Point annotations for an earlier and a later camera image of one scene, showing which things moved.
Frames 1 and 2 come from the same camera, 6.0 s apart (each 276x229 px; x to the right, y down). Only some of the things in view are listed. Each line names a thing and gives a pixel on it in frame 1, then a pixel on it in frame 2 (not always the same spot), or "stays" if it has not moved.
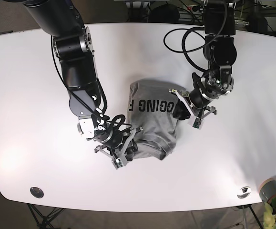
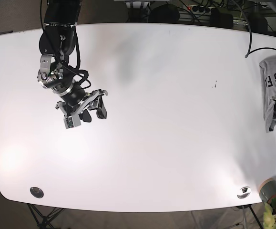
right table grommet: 244,192 stays
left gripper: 119,144 to 54,76
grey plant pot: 270,189 stays
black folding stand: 42,221 stays
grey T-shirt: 150,104 to 274,73
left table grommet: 36,192 stays
